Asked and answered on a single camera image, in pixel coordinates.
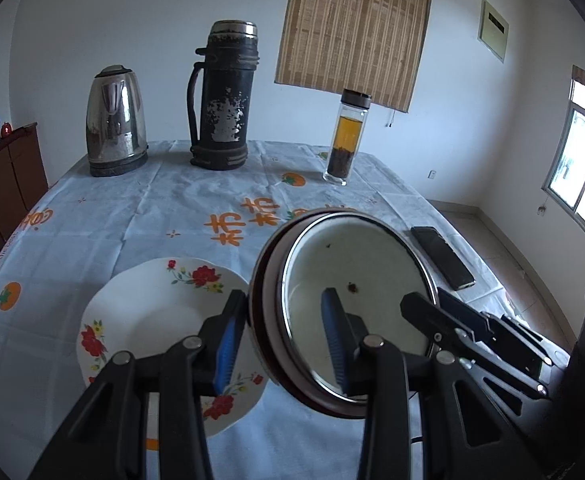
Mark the worn black thermos flask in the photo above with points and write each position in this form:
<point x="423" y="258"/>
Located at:
<point x="227" y="105"/>

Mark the red apple ornament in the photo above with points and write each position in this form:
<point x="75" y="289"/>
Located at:
<point x="6" y="129"/>

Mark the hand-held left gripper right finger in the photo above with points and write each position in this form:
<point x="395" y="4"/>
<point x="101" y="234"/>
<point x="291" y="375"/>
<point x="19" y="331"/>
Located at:
<point x="335" y="340"/>

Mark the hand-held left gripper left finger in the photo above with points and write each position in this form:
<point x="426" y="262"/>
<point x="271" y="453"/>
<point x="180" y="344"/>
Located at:
<point x="225" y="355"/>

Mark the stainless steel bowl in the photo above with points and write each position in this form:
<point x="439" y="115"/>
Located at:
<point x="260" y="310"/>

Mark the glass window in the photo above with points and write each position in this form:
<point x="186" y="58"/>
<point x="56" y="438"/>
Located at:
<point x="579" y="160"/>

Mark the brown wooden cabinet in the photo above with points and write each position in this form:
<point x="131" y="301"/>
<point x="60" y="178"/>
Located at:
<point x="2" y="190"/>

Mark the pale green wall panel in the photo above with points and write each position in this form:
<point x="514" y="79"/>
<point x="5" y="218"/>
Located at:
<point x="493" y="30"/>

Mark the black smartphone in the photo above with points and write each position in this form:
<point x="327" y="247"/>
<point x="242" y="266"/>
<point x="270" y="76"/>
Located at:
<point x="442" y="257"/>

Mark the glass tea bottle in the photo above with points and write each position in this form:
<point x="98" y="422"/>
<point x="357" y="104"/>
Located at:
<point x="345" y="145"/>

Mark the red flower white plate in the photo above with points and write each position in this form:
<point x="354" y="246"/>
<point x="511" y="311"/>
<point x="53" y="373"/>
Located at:
<point x="147" y="310"/>

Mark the orange print white tablecloth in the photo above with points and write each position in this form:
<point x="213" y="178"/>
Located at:
<point x="122" y="210"/>

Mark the bamboo window blind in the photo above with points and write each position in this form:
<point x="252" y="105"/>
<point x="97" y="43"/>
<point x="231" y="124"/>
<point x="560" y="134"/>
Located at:
<point x="352" y="30"/>

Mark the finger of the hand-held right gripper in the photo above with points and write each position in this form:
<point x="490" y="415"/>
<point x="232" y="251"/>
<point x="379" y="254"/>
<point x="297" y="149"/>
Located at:
<point x="465" y="310"/>
<point x="437" y="325"/>

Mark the stainless steel electric kettle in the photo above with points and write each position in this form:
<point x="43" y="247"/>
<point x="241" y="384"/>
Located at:
<point x="115" y="125"/>

